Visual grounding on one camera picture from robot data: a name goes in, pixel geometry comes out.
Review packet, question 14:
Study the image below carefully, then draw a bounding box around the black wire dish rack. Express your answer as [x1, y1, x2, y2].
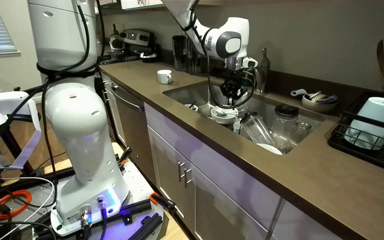
[326, 90, 384, 177]

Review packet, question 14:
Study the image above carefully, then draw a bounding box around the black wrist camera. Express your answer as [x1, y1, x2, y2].
[220, 68, 246, 78]

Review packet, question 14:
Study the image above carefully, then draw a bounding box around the brushed steel faucet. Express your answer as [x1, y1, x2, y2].
[246, 46, 272, 94]

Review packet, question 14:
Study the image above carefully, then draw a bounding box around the black aluminium rail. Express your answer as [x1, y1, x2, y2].
[90, 198, 153, 224]

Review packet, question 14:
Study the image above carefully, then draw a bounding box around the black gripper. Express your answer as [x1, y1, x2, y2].
[222, 76, 250, 109]

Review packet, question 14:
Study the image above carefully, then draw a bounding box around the stainless steel sink basin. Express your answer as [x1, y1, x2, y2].
[162, 78, 330, 157]

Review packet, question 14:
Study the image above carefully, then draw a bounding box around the small white mug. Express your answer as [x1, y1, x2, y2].
[156, 68, 174, 85]

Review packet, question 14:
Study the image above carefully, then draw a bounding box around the orange floor cable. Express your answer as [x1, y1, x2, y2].
[0, 188, 34, 224]

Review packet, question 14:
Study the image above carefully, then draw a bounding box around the white scrubber handle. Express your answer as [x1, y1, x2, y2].
[289, 86, 310, 98]

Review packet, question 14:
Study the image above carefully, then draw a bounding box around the glass jar black lid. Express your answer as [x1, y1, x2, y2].
[270, 104, 313, 145]

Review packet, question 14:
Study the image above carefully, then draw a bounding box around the white upper cabinet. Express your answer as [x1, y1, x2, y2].
[97, 0, 166, 12]

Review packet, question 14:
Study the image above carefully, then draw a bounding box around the white bowl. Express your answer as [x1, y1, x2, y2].
[208, 104, 241, 126]

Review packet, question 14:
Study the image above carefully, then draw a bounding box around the white speckled robot cart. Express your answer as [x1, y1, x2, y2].
[44, 141, 177, 240]

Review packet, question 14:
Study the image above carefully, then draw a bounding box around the silver black coffee machine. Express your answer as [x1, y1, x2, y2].
[118, 28, 160, 62]

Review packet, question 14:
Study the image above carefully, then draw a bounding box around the white plate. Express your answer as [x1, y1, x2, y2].
[256, 141, 284, 157]

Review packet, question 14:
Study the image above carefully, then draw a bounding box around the dark kettle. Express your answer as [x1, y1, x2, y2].
[108, 24, 122, 53]

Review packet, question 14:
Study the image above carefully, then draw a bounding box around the light blue container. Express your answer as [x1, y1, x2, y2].
[342, 96, 384, 150]

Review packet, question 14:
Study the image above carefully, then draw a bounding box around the dark bar box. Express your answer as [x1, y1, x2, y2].
[126, 212, 164, 240]

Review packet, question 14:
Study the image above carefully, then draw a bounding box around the stainless dishwasher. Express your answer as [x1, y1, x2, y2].
[101, 72, 157, 184]

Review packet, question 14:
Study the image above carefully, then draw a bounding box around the black tripod stand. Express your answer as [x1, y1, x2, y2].
[0, 77, 37, 178]

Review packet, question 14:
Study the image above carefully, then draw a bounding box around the clear glass jar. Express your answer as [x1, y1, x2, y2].
[240, 110, 276, 145]

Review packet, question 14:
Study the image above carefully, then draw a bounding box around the grey lower cabinet front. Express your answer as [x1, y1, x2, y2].
[142, 101, 384, 240]

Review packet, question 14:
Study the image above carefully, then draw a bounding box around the white frame stand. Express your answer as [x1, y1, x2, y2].
[0, 90, 44, 172]

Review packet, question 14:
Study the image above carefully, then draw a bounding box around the orange black clamp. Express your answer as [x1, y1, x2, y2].
[149, 190, 177, 216]
[117, 145, 133, 169]

